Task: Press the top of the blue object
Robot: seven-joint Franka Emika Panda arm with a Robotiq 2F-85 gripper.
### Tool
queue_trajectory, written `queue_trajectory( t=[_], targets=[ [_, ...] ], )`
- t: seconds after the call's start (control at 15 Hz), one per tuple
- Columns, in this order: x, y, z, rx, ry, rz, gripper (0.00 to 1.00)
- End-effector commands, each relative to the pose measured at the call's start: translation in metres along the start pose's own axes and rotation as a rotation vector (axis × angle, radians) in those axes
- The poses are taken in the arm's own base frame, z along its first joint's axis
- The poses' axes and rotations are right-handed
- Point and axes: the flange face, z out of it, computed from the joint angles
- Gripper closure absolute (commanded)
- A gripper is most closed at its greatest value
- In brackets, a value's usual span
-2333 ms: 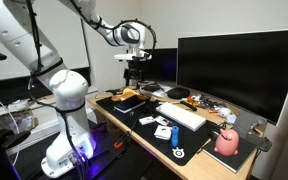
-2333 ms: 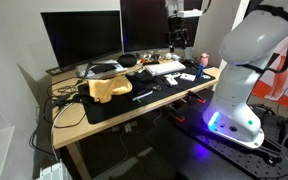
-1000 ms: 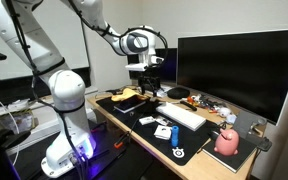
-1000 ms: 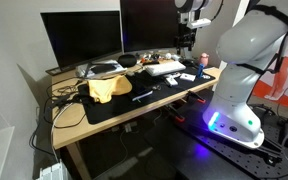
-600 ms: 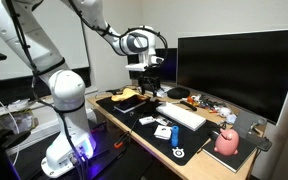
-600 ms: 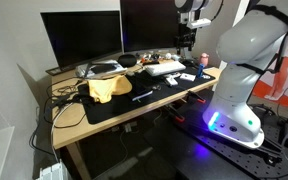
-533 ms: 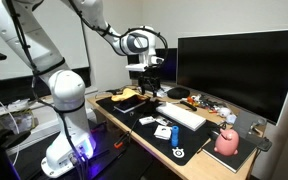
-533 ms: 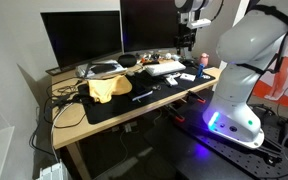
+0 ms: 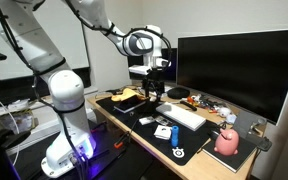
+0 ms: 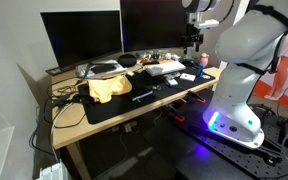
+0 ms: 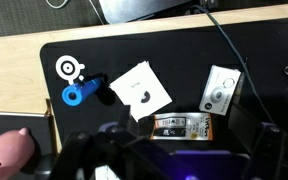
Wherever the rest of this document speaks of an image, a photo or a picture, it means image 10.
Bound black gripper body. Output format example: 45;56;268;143
181;24;204;45

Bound blue cylinder object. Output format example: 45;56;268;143
197;63;205;80

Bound pink pig toy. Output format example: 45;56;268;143
198;52;211;68

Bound white keyboard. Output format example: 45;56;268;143
143;60;187;78

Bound white card pack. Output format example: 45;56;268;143
179;72;197;83

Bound small white box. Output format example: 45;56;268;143
163;75;179;87

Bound large wide black monitor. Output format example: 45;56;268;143
119;0;202;54

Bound orange black clamp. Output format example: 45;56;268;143
187;89;207;104
165;104;186;123

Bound black oval case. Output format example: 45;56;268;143
117;53;138;68

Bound yellow cloth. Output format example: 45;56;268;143
86;74;133;104

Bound black desk mat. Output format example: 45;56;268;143
78;65;216;126

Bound orange white poster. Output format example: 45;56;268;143
252;19;288;108

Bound smaller black monitor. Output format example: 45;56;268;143
40;10;123;72

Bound white radiator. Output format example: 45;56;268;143
36;159;72;180

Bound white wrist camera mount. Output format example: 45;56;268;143
188;12;221;30

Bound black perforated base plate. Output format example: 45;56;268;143
174;89;288;180

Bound black tangled cables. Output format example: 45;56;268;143
43;76;89;130

